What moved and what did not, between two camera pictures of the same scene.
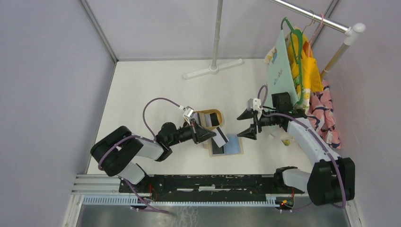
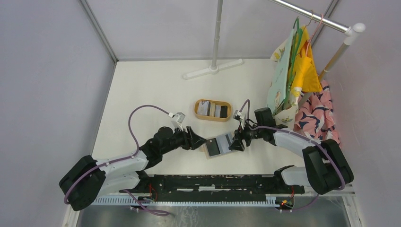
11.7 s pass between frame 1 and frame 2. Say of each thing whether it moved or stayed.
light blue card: moved
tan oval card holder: moved
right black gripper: moved
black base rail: stayed
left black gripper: moved
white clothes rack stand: stayed
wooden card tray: moved
